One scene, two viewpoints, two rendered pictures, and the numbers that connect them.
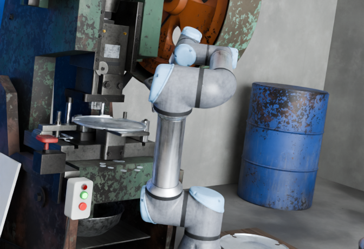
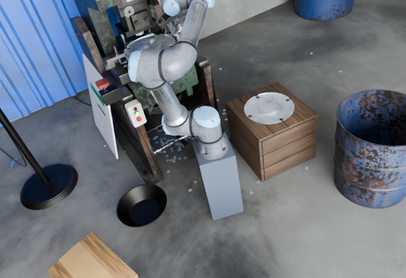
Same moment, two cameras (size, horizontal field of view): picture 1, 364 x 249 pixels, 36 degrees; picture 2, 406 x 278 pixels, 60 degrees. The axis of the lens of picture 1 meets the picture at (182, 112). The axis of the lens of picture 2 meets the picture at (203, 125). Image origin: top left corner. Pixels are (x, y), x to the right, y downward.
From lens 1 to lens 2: 0.91 m
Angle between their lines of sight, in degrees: 37
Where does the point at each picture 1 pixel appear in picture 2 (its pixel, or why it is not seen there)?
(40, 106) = (107, 37)
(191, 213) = (196, 130)
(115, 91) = (145, 23)
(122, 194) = not seen: hidden behind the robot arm
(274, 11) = not seen: outside the picture
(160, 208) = (175, 130)
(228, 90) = (186, 65)
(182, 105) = (155, 82)
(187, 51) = (170, 5)
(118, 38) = not seen: outside the picture
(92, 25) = not seen: outside the picture
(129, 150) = not seen: hidden behind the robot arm
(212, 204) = (208, 124)
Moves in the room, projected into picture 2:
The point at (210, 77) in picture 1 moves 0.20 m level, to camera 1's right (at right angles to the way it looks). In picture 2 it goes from (167, 63) to (222, 60)
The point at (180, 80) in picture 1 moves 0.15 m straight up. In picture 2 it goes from (145, 69) to (133, 31)
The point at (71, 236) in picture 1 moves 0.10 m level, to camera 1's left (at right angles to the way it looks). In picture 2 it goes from (142, 131) to (125, 131)
